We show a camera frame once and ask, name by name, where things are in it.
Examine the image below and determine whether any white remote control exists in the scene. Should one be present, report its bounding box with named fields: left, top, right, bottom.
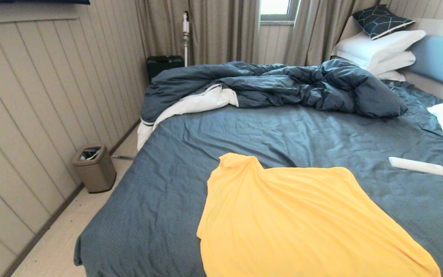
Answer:
left=389, top=157, right=443, bottom=177

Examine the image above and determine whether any yellow polo shirt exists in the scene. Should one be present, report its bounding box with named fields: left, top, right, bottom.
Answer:
left=197, top=153, right=441, bottom=277

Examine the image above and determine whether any bed with blue sheet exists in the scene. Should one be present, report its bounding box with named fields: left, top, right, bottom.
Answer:
left=73, top=79, right=443, bottom=277

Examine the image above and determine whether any dark blue duvet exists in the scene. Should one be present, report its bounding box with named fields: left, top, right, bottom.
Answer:
left=137, top=59, right=408, bottom=150

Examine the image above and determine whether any dark wall television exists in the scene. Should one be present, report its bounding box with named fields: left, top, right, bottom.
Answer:
left=0, top=0, right=90, bottom=5

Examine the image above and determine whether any beige window curtain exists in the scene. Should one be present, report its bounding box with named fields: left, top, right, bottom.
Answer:
left=136, top=0, right=260, bottom=66
left=284, top=0, right=380, bottom=67

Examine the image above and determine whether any dark green hard case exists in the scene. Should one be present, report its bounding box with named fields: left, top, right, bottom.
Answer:
left=147, top=55, right=185, bottom=82

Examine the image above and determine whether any dark patterned cushion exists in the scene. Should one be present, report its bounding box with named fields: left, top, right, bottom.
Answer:
left=352, top=5, right=415, bottom=40

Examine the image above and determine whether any grey framed window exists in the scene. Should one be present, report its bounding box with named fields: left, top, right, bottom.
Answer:
left=260, top=0, right=300, bottom=22

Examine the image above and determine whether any white stick vacuum cleaner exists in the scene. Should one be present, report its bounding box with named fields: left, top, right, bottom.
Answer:
left=182, top=11, right=190, bottom=67

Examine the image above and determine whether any beige trash bin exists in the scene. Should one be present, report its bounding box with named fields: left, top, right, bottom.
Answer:
left=71, top=144, right=117, bottom=194

